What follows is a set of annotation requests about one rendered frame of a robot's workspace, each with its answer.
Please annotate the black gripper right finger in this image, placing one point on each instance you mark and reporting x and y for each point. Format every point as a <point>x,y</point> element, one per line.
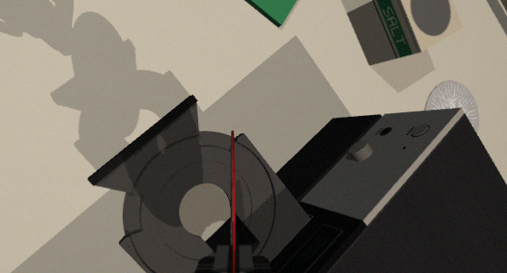
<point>245,262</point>

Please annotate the silver cd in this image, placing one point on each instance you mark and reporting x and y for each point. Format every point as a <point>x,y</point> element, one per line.
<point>452,94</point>

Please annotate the red cd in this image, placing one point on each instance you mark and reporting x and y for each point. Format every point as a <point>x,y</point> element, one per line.
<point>233,228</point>

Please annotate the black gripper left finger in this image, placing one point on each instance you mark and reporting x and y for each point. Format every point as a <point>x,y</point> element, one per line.
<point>223,261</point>

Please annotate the beige salt container with green label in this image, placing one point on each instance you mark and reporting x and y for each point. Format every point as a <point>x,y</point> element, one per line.
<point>391,29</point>

